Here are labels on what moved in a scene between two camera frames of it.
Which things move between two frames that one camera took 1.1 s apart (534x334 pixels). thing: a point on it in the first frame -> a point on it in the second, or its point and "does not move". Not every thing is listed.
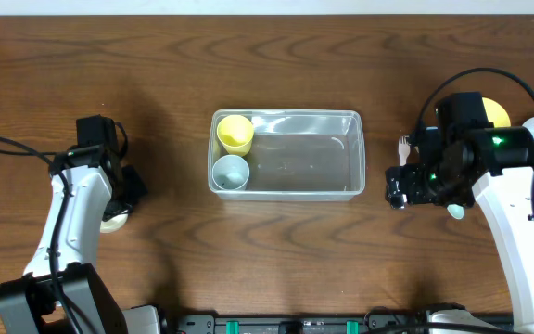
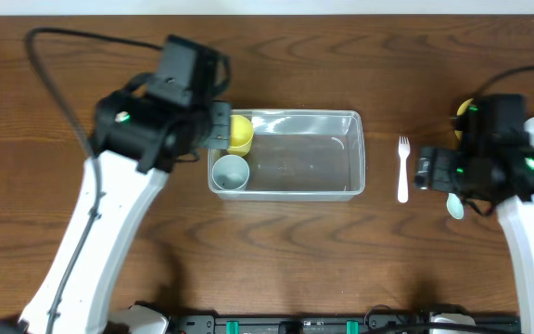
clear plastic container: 302,156 does not move
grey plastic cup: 230,172 does not move
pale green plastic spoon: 456,211 does not move
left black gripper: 133,182 -> 221,125
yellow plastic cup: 235,133 does not move
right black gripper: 397,184 -> 438,169
